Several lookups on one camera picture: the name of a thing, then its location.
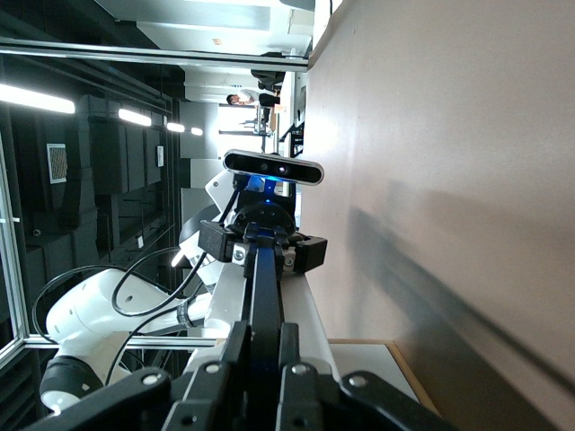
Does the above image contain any checkerboard calibration sheet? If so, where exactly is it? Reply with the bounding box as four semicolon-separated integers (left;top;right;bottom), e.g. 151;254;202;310
46;143;69;184

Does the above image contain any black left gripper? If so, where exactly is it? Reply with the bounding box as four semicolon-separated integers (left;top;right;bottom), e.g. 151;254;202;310
198;200;329;275

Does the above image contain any white-fronted drawer without handle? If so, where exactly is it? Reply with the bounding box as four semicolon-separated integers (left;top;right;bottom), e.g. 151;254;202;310
330;343;423;408

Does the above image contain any long ceiling light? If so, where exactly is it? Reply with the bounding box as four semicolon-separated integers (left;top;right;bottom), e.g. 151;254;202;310
0;83;76;114

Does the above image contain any seated person in white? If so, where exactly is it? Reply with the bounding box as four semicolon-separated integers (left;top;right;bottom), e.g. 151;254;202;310
226;88;283;108

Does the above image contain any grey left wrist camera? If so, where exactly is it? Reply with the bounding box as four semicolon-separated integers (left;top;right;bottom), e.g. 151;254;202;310
223;148;325;184

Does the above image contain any aluminium enclosure rail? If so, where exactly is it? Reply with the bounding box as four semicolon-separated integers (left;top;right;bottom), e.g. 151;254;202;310
24;335;221;349

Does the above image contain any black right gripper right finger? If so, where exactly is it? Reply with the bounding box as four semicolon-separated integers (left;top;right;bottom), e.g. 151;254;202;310
273;321;460;431

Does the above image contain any black bag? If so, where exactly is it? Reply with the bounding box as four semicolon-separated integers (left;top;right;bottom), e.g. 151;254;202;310
250;66;287;91

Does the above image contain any aluminium enclosure beam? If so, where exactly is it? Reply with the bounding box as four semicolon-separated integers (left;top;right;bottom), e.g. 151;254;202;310
0;38;311;74

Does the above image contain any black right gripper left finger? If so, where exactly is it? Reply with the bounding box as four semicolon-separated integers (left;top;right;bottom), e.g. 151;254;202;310
26;321;252;431

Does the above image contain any aluminium enclosure post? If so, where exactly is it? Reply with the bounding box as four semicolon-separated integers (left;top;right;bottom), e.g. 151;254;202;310
0;129;31;360

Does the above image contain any medium ceiling light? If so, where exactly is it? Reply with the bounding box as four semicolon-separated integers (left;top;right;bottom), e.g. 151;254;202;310
118;107;153;128

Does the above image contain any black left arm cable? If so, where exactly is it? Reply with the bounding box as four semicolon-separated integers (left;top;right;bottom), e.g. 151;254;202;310
31;190;239;391

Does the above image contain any brown table cover sheet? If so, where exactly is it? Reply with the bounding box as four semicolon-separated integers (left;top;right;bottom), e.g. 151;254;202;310
298;0;575;431

